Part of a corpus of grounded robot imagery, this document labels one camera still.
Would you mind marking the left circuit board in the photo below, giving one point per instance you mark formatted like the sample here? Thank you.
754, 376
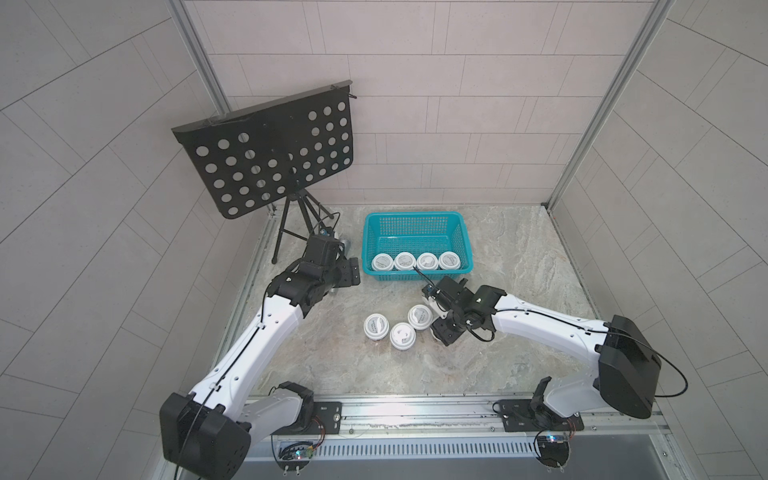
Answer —
295, 457

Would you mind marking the teal plastic basket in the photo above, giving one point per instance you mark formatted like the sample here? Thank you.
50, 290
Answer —
434, 232

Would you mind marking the aluminium mounting rail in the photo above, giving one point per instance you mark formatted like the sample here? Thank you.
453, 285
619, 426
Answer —
420, 414

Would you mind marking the yogurt cup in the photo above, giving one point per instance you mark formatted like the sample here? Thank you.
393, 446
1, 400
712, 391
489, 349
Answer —
402, 336
376, 327
449, 260
427, 261
420, 317
382, 262
404, 261

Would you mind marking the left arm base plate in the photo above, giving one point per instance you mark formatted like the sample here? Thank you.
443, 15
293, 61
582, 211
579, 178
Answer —
319, 417

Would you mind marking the black perforated music stand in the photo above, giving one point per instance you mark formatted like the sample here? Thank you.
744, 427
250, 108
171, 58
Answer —
257, 156

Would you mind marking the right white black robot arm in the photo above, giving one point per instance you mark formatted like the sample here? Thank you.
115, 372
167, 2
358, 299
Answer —
620, 369

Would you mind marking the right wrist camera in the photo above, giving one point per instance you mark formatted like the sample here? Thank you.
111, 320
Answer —
430, 291

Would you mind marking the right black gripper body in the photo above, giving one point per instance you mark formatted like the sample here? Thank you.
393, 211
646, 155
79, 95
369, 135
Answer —
449, 324

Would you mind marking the right circuit board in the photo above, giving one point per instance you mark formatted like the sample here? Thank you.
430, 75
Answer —
552, 451

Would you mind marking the circuit board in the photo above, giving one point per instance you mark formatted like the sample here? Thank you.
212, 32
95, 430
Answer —
552, 451
295, 457

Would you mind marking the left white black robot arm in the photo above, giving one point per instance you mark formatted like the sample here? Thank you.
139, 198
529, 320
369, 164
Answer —
207, 432

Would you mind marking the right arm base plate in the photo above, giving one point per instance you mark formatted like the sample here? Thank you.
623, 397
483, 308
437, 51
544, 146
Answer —
518, 416

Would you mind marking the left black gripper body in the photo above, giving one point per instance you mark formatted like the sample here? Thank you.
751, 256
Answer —
339, 274

